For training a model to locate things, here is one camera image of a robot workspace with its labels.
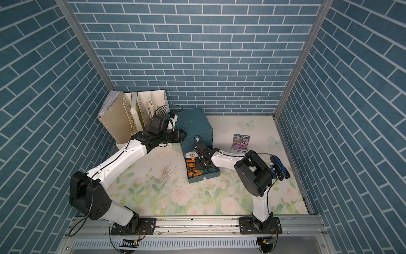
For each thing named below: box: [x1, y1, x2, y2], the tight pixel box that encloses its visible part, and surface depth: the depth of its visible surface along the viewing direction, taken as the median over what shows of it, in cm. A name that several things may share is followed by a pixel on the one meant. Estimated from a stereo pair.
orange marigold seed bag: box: [183, 151, 204, 178], surface depth 93 cm
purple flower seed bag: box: [230, 133, 251, 154], surface depth 107 cm
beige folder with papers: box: [98, 89, 133, 144], surface depth 88 cm
